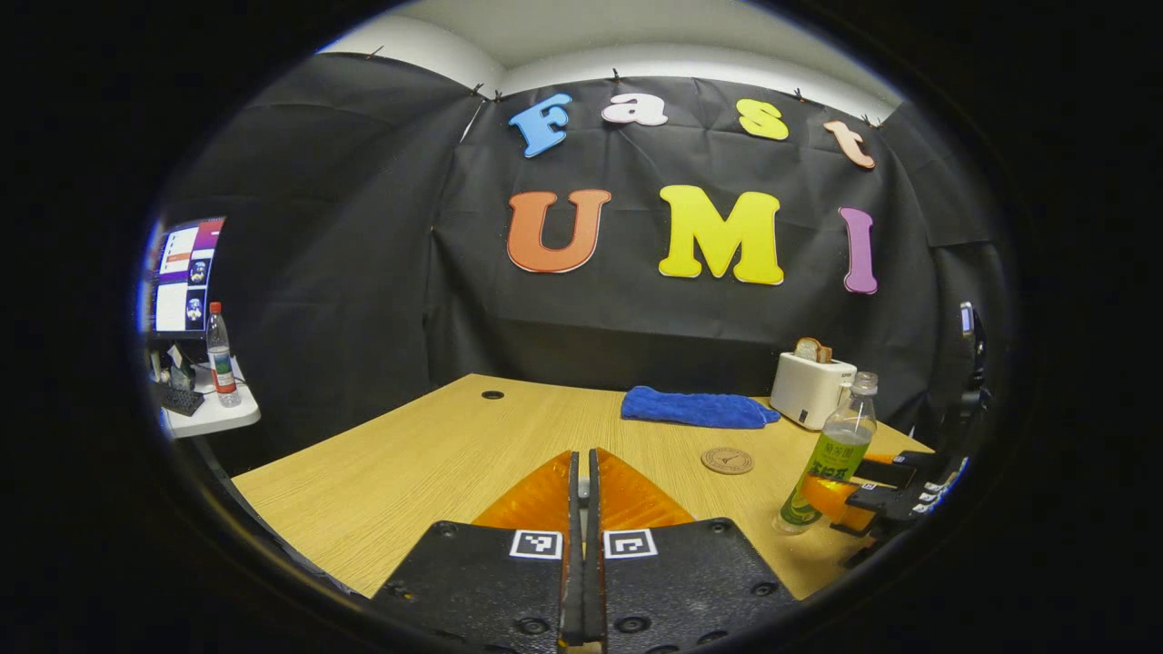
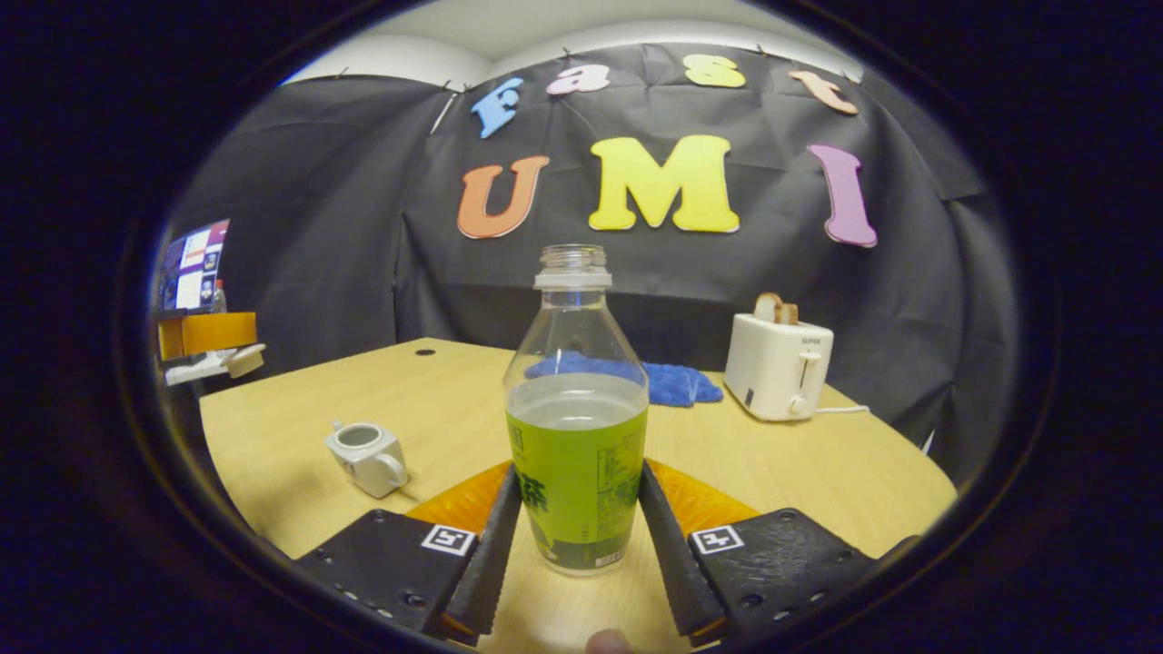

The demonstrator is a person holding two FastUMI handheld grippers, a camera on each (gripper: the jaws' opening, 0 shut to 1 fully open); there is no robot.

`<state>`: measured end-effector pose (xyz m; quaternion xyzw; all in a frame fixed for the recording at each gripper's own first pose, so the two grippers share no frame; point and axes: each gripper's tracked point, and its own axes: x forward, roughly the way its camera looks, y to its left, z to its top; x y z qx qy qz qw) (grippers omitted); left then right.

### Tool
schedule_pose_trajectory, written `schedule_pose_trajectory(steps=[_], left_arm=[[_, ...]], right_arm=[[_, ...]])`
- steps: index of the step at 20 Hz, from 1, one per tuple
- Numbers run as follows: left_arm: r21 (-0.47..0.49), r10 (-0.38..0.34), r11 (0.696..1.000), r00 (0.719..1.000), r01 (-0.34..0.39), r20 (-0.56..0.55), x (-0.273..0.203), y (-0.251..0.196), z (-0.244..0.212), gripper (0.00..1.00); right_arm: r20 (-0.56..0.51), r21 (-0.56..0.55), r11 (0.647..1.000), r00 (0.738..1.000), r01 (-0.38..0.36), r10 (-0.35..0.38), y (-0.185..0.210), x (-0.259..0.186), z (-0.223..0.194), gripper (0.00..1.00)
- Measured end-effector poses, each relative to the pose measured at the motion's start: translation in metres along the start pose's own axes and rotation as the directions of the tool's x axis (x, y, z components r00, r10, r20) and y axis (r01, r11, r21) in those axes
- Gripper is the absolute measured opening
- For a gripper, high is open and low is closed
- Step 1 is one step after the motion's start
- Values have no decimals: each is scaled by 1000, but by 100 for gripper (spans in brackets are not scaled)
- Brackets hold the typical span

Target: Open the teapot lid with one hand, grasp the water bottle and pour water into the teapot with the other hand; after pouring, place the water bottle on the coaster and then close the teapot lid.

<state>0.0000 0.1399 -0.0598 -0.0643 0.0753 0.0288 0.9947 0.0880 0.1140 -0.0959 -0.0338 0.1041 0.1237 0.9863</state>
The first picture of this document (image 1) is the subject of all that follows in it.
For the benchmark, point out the round wooden coaster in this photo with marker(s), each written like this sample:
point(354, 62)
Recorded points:
point(727, 460)

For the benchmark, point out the green label water bottle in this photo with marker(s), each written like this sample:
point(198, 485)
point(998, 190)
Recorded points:
point(840, 436)

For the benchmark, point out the computer monitor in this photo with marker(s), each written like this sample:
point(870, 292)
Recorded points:
point(186, 277)

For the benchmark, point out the blue towel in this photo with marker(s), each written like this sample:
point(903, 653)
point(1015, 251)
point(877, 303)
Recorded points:
point(695, 409)

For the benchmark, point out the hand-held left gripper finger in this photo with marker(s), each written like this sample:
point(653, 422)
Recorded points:
point(593, 590)
point(573, 590)

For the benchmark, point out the black keyboard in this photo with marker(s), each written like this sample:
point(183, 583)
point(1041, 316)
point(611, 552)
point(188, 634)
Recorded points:
point(179, 400)

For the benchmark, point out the toast slice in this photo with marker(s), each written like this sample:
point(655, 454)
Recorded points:
point(811, 351)

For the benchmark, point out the red cap plastic bottle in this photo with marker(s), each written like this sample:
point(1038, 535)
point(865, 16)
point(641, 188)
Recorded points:
point(222, 363)

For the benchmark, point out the white toaster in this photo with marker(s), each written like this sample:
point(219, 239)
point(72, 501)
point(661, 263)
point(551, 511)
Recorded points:
point(809, 391)

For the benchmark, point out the white side table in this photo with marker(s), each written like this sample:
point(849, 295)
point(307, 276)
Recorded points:
point(223, 418)

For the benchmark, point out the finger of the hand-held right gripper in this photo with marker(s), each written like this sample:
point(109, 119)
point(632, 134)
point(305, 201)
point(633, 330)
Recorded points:
point(886, 504)
point(895, 470)

